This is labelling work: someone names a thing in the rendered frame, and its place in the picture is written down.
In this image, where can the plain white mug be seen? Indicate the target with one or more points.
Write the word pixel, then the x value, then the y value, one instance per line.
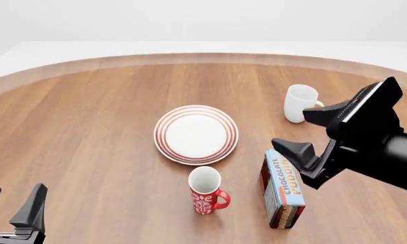
pixel 296 109

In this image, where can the chocolate pudding box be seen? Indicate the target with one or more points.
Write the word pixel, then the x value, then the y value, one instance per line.
pixel 283 185

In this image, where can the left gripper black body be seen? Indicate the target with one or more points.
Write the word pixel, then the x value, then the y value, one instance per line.
pixel 17 237

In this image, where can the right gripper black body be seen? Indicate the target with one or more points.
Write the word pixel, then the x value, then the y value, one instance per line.
pixel 325 170

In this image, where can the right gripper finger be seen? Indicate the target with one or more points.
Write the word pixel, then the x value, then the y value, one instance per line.
pixel 296 152
pixel 325 114

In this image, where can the red patterned mug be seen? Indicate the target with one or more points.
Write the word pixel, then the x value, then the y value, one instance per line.
pixel 203 200

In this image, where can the white plate with red rings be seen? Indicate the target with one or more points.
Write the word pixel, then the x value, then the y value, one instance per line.
pixel 196 134

